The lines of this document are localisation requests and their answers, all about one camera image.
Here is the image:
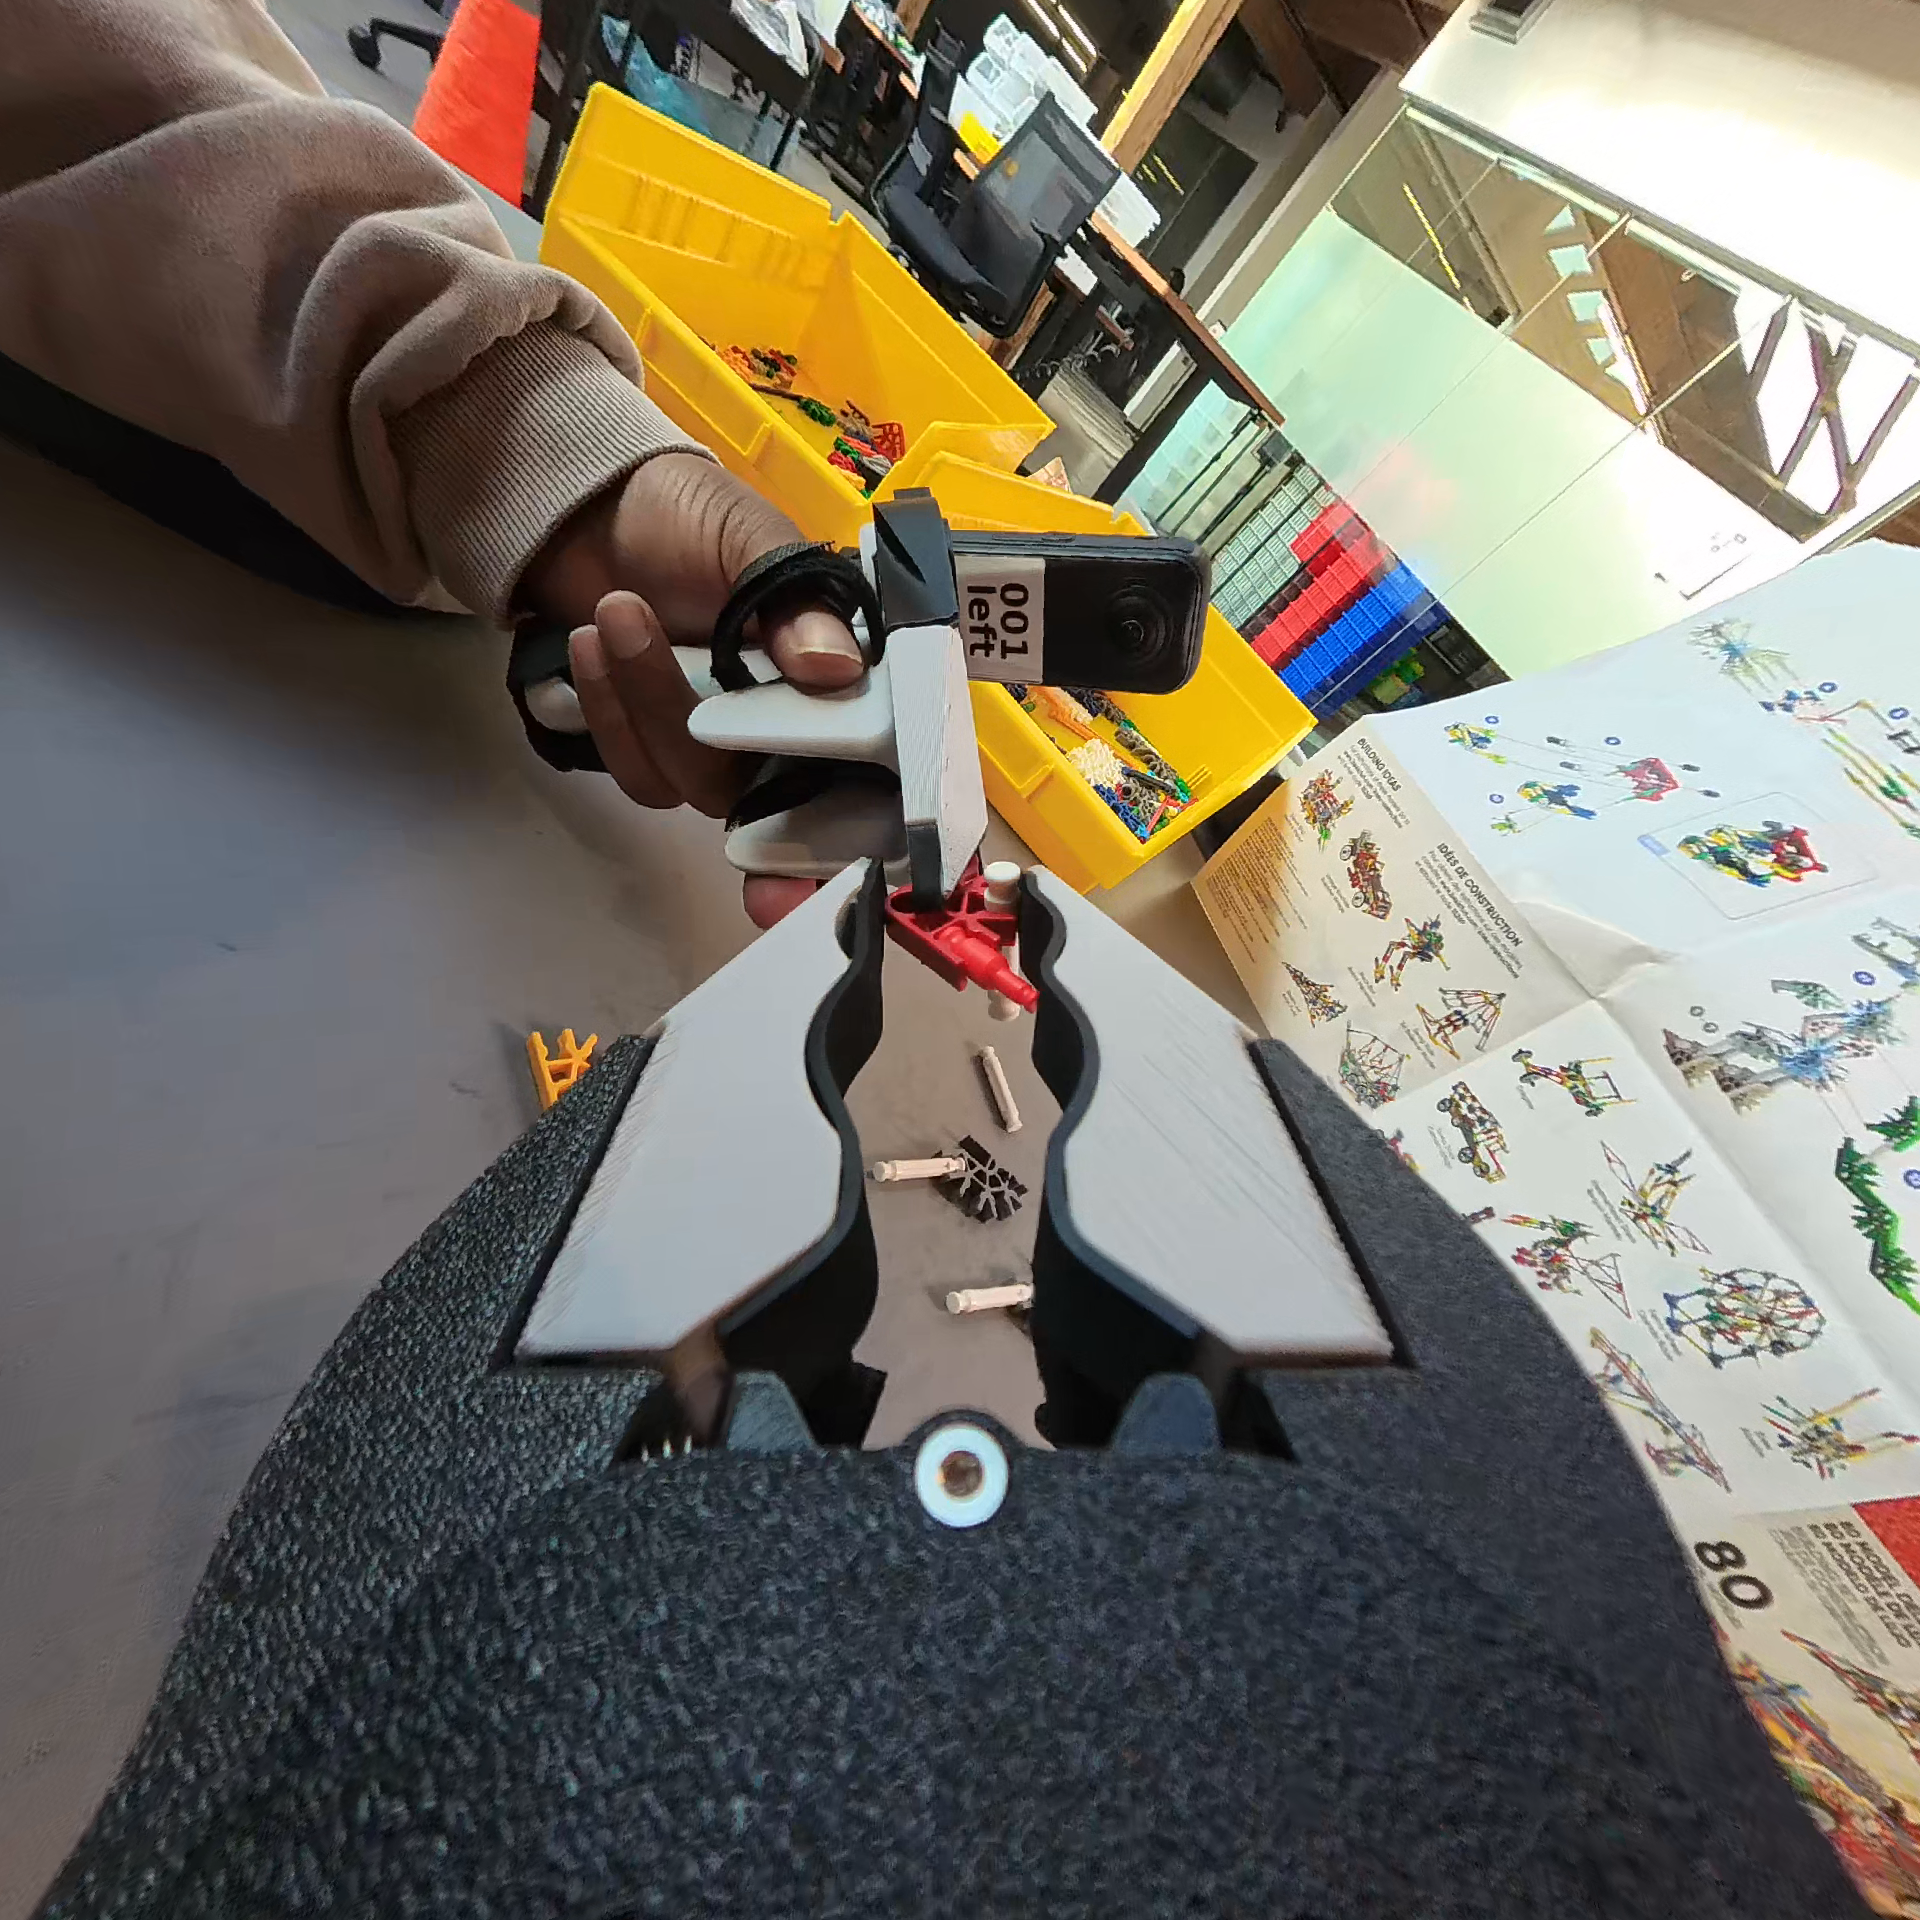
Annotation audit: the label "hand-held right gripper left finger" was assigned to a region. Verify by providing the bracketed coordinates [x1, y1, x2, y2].
[514, 857, 889, 1449]

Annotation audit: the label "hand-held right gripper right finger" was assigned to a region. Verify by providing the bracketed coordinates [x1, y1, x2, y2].
[1020, 866, 1398, 1449]

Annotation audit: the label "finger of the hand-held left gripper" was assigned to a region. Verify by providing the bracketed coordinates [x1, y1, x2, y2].
[882, 620, 994, 915]

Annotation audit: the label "red toy connector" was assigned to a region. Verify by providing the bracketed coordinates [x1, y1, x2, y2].
[882, 855, 1000, 993]

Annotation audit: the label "person's left forearm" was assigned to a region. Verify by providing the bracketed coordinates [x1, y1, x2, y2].
[0, 0, 713, 625]

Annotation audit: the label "person's left hand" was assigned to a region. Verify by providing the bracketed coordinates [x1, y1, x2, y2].
[511, 450, 874, 932]

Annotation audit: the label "pile of toy building parts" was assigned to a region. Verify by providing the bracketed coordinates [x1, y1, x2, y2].
[704, 337, 910, 495]
[998, 681, 1203, 841]

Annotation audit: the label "yellow plastic bin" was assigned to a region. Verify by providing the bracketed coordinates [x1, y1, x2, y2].
[886, 450, 1319, 897]
[537, 83, 1057, 511]

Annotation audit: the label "grey toy connector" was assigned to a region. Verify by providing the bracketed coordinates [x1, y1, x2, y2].
[931, 1135, 1033, 1225]

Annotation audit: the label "rack of small storage bins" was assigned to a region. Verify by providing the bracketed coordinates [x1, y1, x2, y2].
[1208, 450, 1456, 714]

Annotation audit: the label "wooden table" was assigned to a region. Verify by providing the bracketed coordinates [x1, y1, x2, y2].
[960, 142, 1289, 505]

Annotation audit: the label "folded instruction sheet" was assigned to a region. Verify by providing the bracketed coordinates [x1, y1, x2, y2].
[1192, 540, 1920, 1524]

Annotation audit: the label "clear plastic containers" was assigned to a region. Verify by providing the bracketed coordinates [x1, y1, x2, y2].
[960, 23, 1082, 153]

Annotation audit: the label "toy set cardboard box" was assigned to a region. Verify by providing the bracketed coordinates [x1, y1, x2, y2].
[1688, 1492, 1920, 1920]

